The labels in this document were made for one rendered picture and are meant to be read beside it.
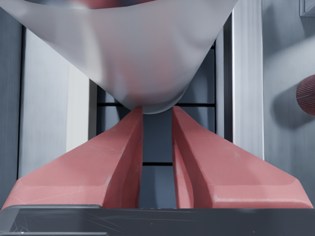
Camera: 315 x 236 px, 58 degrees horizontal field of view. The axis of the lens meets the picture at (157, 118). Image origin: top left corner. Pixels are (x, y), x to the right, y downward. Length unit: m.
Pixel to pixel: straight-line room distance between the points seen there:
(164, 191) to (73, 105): 0.08
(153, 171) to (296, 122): 0.13
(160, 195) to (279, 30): 0.17
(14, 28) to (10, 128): 0.08
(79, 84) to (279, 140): 0.17
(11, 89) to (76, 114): 0.10
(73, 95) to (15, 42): 0.11
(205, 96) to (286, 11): 0.12
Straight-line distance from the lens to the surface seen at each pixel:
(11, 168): 0.25
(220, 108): 0.19
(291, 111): 0.26
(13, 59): 0.26
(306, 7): 0.27
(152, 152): 0.18
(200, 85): 0.19
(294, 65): 0.27
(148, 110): 0.15
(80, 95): 0.16
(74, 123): 0.16
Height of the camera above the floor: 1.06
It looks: 87 degrees down
